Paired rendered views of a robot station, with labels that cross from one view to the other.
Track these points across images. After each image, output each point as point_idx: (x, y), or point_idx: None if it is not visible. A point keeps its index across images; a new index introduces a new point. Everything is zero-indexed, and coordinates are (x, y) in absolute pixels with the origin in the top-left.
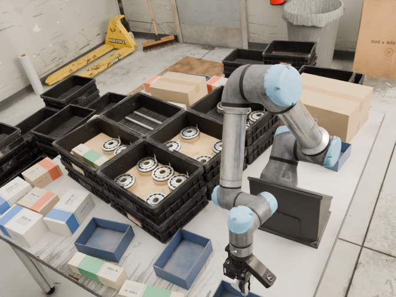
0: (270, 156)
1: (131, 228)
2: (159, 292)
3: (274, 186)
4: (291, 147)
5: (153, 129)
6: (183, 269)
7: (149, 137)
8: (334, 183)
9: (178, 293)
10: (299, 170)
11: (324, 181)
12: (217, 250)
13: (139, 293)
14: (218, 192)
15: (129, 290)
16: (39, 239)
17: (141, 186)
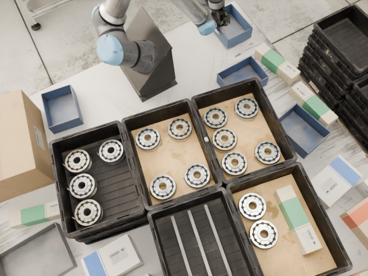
0: (138, 54)
1: None
2: (271, 58)
3: (160, 30)
4: (124, 33)
5: (206, 194)
6: (245, 78)
7: (217, 183)
8: (88, 83)
9: (259, 52)
10: (97, 111)
11: (92, 89)
12: (213, 79)
13: (285, 64)
14: (210, 19)
15: (292, 69)
16: (366, 178)
17: (251, 143)
